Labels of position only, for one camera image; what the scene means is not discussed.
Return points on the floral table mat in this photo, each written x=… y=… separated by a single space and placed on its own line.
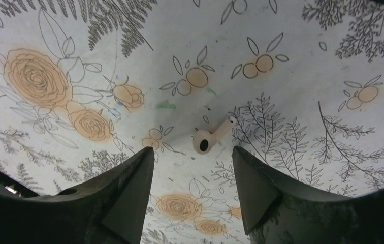
x=84 y=85

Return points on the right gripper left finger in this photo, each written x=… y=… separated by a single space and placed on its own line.
x=109 y=208

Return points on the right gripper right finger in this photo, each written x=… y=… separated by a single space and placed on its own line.
x=276 y=208

